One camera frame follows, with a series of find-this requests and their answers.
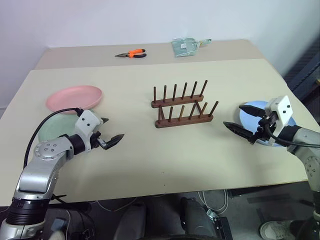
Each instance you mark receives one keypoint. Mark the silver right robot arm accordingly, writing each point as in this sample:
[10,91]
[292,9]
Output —
[306,136]

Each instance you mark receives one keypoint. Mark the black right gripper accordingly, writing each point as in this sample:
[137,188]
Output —
[265,130]

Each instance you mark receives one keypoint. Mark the green packaged dustpan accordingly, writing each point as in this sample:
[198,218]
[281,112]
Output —
[185,47]

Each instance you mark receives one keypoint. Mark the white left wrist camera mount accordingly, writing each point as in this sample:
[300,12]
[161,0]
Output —
[85,122]

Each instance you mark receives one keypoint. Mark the wooden dish rack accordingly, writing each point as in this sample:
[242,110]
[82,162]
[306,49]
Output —
[183,120]

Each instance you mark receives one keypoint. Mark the dark rounded shape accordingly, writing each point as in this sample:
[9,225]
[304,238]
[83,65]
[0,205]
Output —
[197,220]

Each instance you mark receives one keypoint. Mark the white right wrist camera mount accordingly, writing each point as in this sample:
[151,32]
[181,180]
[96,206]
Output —
[283,110]

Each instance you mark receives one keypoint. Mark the green plate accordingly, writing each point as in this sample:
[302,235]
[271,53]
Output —
[56,127]

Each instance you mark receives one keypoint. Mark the pink plate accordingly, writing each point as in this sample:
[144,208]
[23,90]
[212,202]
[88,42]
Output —
[75,97]

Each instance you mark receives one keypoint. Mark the black ribbed panel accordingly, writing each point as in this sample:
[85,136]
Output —
[306,67]

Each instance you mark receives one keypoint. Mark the blue plate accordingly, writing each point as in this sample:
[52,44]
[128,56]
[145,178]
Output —
[248,121]

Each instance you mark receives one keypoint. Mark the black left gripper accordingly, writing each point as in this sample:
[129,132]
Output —
[96,141]

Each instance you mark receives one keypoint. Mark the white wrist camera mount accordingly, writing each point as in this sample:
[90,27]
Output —
[283,110]
[85,122]

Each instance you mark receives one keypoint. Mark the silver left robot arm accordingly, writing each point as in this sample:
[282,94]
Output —
[37,175]

